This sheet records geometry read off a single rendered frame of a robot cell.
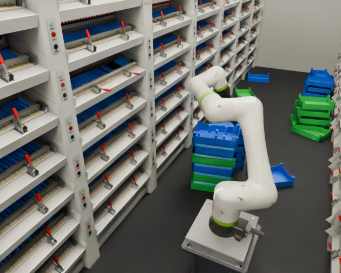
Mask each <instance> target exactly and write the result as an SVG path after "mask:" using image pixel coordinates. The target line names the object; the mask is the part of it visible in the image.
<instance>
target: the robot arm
mask: <svg viewBox="0 0 341 273"><path fill-rule="evenodd" d="M211 87H213V89H214V91H212V90H211V89H210V88H211ZM230 88H231V86H228V83H227V80H226V74H225V71H224V69H223V68H221V67H219V66H214V67H212V68H210V69H209V70H207V71H205V72H203V73H202V74H199V75H197V76H195V77H192V78H191V79H190V80H189V82H188V89H189V91H190V92H191V93H193V94H194V96H195V97H196V99H197V101H198V104H199V108H200V109H201V110H202V112H203V114H204V116H205V118H206V119H207V120H208V121H209V122H211V123H214V124H219V123H223V122H229V121H231V123H232V124H233V125H236V124H237V123H239V124H240V127H241V131H242V136H243V140H244V145H245V152H246V161H247V174H248V180H247V181H222V182H220V183H218V184H217V185H216V187H215V189H214V196H213V205H212V215H211V216H210V218H209V223H208V224H209V228H210V230H211V231H212V232H213V233H214V234H215V235H217V236H219V237H224V238H229V237H233V236H234V238H235V240H236V241H240V240H241V239H242V238H243V237H244V236H248V234H246V232H247V233H250V232H251V233H254V234H256V235H258V236H260V237H263V236H264V232H261V231H259V230H256V229H254V228H252V225H251V224H250V225H249V224H248V220H245V219H243V218H241V217H240V212H241V211H248V210H258V209H267V208H269V207H271V206H273V205H274V204H275V203H276V201H277V198H278V192H277V189H276V185H275V183H274V179H273V175H272V172H271V168H270V163H269V160H268V155H267V149H266V142H265V133H264V117H263V104H262V103H261V101H260V100H259V99H258V98H256V97H254V96H246V97H237V98H231V95H230V92H231V91H230Z"/></svg>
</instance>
